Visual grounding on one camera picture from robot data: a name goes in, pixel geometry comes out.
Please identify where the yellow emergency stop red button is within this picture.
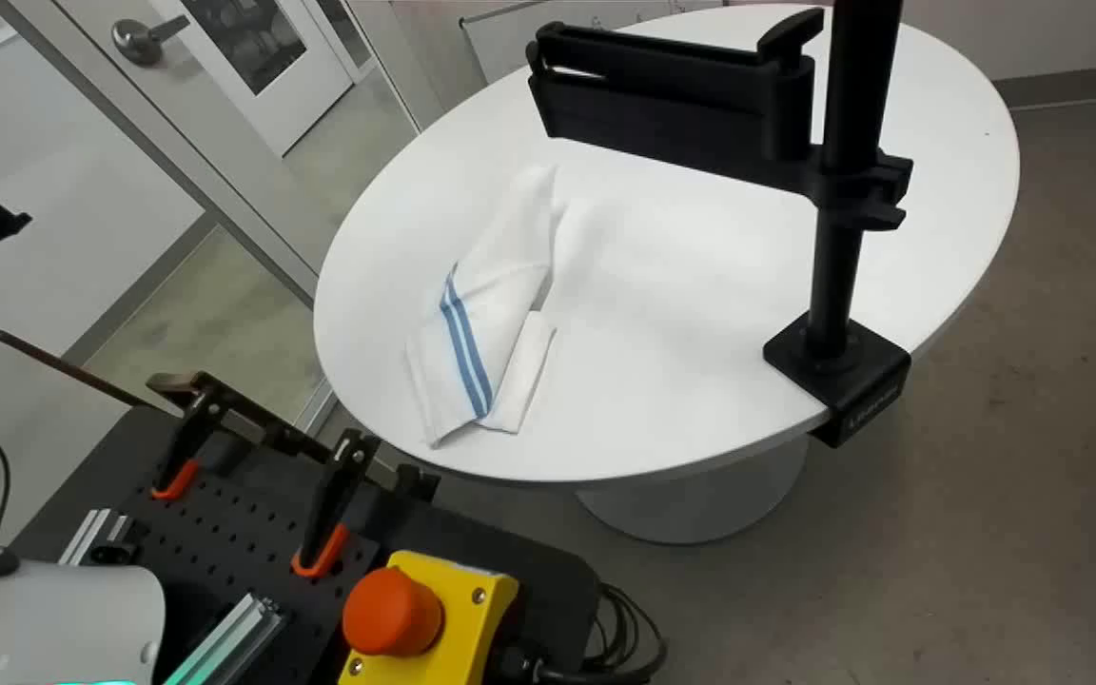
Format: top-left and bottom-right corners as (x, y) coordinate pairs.
(334, 548), (525, 685)

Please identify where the white door with silver handle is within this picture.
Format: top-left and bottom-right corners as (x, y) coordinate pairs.
(49, 0), (361, 158)

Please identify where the black cable bundle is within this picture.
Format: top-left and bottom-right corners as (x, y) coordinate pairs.
(497, 581), (673, 685)

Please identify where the white table pedestal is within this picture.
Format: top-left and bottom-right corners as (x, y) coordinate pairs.
(570, 433), (816, 548)

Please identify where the aluminium extrusion bar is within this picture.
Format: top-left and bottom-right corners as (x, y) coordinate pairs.
(56, 504), (138, 570)
(163, 588), (286, 685)

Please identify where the white cloth with blue stripes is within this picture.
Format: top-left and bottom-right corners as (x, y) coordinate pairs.
(399, 158), (578, 452)

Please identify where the black clamp orange handle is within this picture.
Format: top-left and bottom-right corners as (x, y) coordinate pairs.
(289, 425), (388, 587)
(144, 369), (249, 504)

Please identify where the black perforated mounting board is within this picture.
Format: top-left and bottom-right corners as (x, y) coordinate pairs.
(13, 402), (601, 685)

